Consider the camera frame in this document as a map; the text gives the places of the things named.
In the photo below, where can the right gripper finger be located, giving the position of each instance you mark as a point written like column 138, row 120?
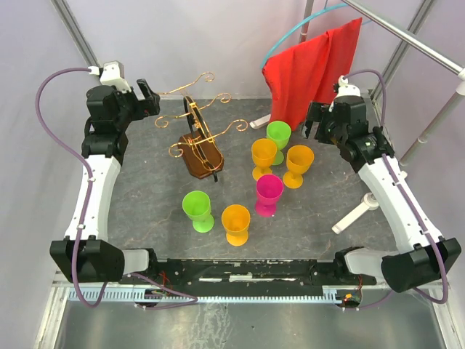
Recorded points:
column 314, row 111
column 307, row 126

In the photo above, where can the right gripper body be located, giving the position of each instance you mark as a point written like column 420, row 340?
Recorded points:
column 328, row 131

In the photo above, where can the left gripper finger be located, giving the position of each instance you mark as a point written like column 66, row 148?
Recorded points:
column 152, row 105
column 145, row 89

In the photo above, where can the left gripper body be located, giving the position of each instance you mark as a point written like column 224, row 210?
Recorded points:
column 131, row 108

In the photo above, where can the green plastic goblet back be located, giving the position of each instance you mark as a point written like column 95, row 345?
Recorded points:
column 279, row 132

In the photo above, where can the green plastic goblet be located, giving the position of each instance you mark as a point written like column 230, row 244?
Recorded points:
column 279, row 132
column 197, row 206

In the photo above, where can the orange plastic goblet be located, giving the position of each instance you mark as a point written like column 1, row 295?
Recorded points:
column 263, row 152
column 299, row 159
column 236, row 220

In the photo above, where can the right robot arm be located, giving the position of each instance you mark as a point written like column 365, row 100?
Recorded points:
column 423, row 255

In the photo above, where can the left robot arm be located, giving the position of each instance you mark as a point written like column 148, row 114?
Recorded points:
column 84, row 254

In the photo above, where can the red cloth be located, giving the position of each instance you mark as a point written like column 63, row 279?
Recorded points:
column 307, row 72

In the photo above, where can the teal hoop tube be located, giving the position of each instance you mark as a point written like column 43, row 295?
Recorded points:
column 316, row 21

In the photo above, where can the pink plastic goblet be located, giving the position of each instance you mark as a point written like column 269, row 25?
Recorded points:
column 269, row 189

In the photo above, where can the green plastic goblet front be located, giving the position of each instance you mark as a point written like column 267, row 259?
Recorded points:
column 197, row 206

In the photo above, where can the orange plastic goblet front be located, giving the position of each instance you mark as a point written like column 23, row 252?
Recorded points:
column 236, row 220

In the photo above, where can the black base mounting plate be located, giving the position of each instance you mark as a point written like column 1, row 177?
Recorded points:
column 231, row 275

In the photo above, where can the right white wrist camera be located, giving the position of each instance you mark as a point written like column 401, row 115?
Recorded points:
column 343, row 88

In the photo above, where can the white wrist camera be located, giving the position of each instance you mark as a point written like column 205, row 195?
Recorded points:
column 111, row 74
column 343, row 88

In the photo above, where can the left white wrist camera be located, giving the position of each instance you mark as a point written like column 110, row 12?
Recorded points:
column 111, row 74

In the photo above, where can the gold wire wine glass rack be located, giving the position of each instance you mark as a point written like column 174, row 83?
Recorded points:
column 198, row 148

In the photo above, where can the grey cable duct strip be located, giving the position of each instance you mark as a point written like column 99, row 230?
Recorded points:
column 251, row 294

